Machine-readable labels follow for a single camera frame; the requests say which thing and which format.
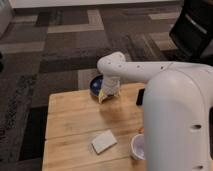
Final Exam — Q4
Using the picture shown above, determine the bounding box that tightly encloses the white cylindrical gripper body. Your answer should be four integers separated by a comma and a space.
101, 76, 120, 96

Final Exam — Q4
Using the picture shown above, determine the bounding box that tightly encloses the dark blue ceramic bowl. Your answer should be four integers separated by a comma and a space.
89, 75, 103, 96

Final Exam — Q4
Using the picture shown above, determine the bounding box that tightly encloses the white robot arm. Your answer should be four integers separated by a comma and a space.
97, 52, 213, 171

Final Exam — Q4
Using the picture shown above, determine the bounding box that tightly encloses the black smartphone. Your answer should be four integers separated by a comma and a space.
136, 89, 145, 106

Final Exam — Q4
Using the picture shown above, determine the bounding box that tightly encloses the orange carrot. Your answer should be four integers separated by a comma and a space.
139, 126, 144, 134

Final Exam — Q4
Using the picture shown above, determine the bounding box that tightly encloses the white sponge block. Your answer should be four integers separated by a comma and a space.
91, 130, 117, 154

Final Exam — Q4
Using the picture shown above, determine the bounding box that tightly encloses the clear plastic cup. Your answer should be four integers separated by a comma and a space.
130, 134, 145, 160

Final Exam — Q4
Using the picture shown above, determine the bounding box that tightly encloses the black office chair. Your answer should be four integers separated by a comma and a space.
169, 0, 213, 58

